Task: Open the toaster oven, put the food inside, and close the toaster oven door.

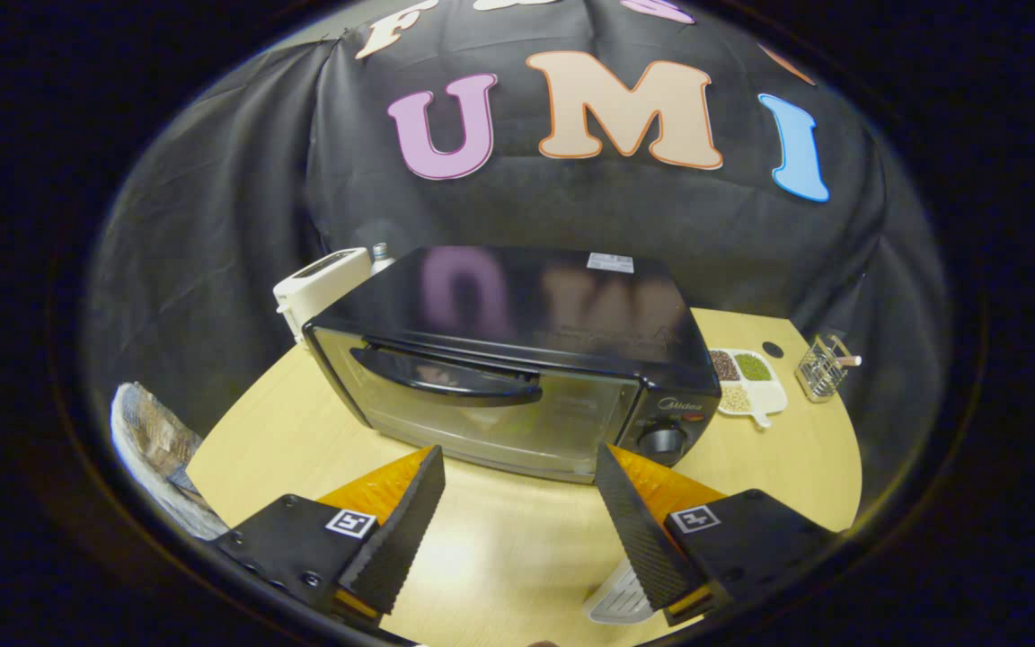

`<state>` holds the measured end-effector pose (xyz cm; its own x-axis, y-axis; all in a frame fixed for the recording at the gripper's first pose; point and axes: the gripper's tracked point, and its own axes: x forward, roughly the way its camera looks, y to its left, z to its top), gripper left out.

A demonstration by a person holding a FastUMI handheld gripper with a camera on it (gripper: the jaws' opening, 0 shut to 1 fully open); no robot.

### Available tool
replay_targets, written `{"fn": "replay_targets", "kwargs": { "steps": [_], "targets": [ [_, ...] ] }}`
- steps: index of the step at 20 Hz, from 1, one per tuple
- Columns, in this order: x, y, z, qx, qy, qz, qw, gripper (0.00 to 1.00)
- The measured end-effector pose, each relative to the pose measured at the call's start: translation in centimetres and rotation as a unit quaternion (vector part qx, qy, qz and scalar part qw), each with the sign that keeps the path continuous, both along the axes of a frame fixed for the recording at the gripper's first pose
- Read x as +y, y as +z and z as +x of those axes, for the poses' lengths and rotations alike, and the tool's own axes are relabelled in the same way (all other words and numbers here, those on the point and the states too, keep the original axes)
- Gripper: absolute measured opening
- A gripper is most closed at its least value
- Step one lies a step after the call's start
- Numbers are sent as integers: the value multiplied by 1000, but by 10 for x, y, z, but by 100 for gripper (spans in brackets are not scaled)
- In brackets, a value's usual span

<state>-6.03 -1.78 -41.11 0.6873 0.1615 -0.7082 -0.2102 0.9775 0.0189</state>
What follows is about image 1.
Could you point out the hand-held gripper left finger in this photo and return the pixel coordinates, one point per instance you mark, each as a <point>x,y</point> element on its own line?
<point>401,530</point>

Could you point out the white plastic appliance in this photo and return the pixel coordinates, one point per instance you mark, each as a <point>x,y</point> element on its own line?
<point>320,283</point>

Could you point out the small clear bottle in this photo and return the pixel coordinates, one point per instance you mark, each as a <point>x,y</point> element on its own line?
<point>382,257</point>

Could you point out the small dark round disc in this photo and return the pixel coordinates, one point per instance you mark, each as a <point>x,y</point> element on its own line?
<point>773,350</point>

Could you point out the black toaster oven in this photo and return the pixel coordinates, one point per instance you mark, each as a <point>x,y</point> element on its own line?
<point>526,305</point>

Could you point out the white divided spice dish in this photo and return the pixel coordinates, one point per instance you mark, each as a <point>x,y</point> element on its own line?
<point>747,386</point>

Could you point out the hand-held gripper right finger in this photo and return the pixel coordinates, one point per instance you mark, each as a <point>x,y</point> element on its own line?
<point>634,530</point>

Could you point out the black backdrop cloth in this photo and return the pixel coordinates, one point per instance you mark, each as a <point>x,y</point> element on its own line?
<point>212,252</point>

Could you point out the white rectangular dish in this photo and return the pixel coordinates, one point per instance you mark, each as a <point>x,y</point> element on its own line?
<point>618,598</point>

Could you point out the grey printed cloth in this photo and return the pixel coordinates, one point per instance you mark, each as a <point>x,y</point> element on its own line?
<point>154,440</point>

